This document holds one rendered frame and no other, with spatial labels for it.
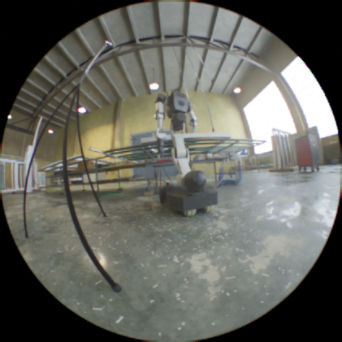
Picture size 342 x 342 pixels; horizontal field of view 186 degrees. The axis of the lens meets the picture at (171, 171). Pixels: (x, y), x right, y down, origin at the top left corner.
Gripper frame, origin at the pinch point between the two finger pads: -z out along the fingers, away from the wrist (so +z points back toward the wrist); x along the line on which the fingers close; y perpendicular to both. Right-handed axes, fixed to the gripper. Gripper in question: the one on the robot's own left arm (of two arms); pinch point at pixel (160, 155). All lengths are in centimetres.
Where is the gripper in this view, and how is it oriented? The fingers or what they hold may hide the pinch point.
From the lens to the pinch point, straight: 121.1
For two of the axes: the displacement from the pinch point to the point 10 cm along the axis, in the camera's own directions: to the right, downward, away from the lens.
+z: -0.2, -10.0, -0.9
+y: -9.0, 0.6, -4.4
